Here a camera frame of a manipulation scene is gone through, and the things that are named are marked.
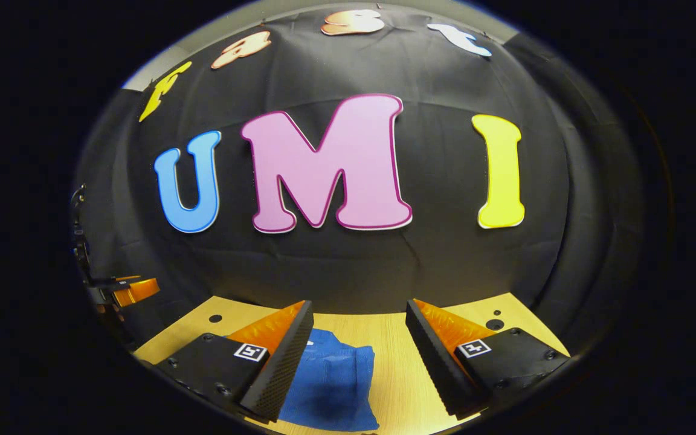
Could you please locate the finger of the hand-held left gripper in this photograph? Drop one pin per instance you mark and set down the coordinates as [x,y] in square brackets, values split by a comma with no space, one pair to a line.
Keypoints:
[139,290]

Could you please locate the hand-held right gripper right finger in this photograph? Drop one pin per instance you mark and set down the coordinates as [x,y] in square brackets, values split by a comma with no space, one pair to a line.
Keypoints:
[432,362]

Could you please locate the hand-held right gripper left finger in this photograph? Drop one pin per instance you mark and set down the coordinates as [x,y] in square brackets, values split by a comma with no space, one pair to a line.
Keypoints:
[284,368]

